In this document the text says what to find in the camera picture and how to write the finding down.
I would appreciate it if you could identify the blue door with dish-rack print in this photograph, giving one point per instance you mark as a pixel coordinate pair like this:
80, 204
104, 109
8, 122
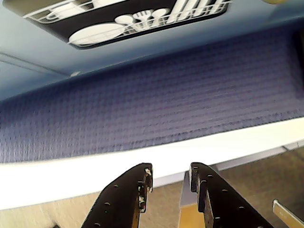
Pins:
35, 35

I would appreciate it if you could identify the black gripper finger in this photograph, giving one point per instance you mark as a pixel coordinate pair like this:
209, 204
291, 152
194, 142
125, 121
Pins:
118, 197
221, 197

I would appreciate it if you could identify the silver metal bracket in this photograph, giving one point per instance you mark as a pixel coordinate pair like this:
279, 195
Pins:
285, 212

